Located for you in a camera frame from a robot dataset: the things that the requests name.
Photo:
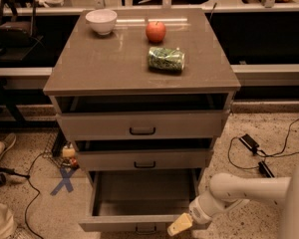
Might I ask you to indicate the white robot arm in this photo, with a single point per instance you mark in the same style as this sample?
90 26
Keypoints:
226 191

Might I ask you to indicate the black power adapter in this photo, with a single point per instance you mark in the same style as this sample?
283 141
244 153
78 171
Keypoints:
250 143

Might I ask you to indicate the black metal stand bar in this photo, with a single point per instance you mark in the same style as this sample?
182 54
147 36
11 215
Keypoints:
264 170

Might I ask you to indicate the grey drawer cabinet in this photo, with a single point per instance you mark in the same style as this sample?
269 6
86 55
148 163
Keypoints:
117 65

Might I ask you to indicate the red apple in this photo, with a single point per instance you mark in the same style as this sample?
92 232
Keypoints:
155 31

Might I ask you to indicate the grey middle drawer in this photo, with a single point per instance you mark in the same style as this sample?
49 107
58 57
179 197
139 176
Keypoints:
144 153

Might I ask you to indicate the black chair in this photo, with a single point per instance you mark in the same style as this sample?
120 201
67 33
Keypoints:
17 38

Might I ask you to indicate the small items under cabinet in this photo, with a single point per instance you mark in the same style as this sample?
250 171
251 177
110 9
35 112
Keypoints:
68 155

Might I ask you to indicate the green crushed soda can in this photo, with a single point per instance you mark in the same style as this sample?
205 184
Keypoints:
166 59

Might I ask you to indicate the blue tape cross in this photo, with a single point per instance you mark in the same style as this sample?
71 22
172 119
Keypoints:
66 174

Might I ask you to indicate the grey bottom drawer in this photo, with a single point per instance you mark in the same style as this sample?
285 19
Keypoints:
141 200

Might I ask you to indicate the grey drawer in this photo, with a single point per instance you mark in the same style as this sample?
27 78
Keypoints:
144 153
142 116
141 200

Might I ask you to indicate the white ceramic bowl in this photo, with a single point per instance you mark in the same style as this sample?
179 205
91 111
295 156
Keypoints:
102 21

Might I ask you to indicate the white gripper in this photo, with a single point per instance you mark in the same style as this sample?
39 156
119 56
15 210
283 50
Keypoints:
199 210

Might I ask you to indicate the grey top drawer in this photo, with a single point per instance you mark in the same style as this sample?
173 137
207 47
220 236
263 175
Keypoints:
142 116

